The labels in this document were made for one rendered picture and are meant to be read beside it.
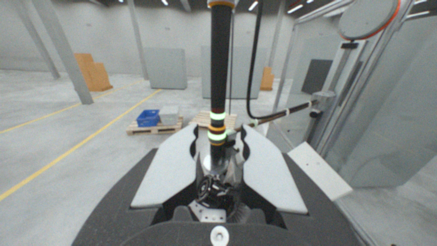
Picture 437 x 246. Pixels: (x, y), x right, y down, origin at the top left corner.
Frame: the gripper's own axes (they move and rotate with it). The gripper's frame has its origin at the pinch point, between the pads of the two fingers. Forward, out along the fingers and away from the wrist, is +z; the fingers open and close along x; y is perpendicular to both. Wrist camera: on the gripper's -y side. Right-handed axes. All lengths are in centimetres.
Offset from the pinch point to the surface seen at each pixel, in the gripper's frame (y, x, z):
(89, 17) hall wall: -210, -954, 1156
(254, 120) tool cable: 10.3, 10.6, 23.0
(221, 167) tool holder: 19.8, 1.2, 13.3
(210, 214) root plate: 48, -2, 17
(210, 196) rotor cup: 42.3, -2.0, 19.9
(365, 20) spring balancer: -20, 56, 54
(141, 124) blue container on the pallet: 145, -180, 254
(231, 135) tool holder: 11.8, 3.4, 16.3
